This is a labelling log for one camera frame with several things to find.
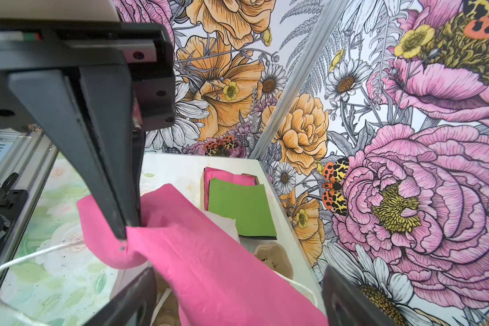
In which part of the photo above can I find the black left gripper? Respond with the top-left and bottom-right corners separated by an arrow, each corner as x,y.
0,1 -> 175,240

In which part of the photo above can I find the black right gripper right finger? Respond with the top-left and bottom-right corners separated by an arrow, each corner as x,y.
322,266 -> 396,326

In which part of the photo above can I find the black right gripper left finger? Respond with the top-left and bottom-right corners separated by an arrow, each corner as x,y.
85,268 -> 157,326

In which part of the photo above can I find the pink paper napkin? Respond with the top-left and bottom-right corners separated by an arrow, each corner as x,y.
77,184 -> 327,325

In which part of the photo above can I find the cartoon animal gift bag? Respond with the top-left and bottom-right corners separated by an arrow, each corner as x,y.
0,209 -> 323,326

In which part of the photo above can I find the stack of pulp cup carriers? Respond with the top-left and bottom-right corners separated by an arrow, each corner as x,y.
253,242 -> 293,279

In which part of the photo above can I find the green paper napkin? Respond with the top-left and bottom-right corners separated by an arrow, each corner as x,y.
209,179 -> 277,239

